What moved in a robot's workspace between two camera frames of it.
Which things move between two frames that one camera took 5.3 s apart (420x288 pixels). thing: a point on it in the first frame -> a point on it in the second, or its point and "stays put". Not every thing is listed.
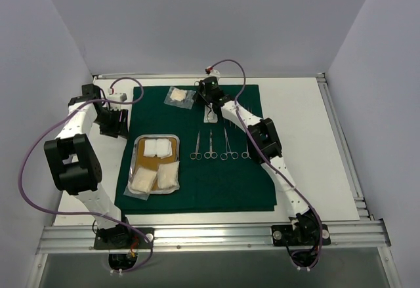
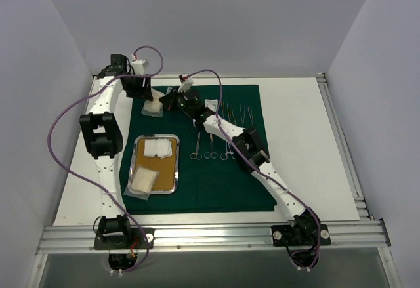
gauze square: (163, 147) stays put
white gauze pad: (168, 175) -> (154, 107)
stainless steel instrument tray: (138, 160) stays put
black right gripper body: (207, 97) -> (172, 97)
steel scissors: (196, 155) stays put
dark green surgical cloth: (218, 169) stays put
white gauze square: (149, 147) stays put
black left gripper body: (117, 124) -> (138, 90)
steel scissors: (213, 155) stays put
